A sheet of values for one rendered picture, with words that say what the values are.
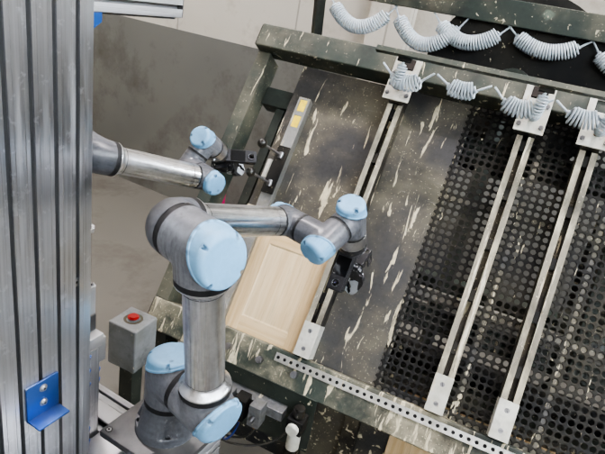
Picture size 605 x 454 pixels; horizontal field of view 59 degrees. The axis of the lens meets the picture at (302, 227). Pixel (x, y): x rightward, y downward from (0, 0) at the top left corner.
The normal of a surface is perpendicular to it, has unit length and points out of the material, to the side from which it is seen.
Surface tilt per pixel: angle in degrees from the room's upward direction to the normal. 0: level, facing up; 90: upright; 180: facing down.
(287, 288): 57
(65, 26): 90
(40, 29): 90
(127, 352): 90
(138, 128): 90
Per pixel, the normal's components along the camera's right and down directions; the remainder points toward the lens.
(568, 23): -0.40, 0.30
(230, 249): 0.73, 0.26
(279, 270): -0.25, -0.24
